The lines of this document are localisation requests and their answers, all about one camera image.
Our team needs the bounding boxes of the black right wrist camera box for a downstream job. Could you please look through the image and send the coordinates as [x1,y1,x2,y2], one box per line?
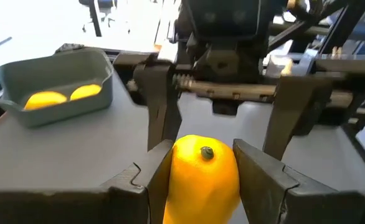
[184,0,262,40]

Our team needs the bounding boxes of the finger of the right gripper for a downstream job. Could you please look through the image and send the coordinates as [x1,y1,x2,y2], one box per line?
[133,63,183,152]
[262,76,333,161]

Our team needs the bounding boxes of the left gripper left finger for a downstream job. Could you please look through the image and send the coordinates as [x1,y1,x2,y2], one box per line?
[0,139,174,224]

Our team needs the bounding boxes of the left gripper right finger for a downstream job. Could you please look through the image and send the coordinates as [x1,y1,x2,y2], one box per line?
[233,139,365,224]

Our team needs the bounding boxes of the teal plastic basket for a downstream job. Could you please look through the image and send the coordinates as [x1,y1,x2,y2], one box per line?
[0,47,115,128]

